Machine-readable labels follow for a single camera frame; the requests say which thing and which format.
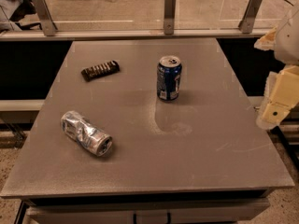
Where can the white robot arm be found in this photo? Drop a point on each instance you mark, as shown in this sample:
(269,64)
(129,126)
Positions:
(283,39)

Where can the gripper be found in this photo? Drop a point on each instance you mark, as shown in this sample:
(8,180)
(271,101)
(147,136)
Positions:
(289,37)

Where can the metal bracket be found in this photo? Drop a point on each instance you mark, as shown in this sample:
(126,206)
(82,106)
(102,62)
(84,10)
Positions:
(247,23)
(47,24)
(169,16)

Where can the left metal bracket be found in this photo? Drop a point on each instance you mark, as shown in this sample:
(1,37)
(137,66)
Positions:
(47,24)

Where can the right metal bracket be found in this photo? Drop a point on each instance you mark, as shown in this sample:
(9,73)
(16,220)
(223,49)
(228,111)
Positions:
(247,23)

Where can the dark clothing pile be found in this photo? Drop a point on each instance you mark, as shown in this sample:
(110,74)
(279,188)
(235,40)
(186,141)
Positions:
(12,11)

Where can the crushed silver can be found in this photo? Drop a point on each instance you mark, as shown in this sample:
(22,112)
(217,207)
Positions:
(93,139)

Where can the dark chocolate bar wrapper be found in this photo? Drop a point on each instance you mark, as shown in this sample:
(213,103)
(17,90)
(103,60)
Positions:
(100,70)

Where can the middle metal bracket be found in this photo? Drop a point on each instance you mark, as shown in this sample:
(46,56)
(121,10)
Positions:
(169,16)

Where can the blue pepsi can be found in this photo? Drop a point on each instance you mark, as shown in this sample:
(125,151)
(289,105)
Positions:
(168,77)

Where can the metal rail behind table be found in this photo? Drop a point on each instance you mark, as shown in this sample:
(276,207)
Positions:
(38,35)

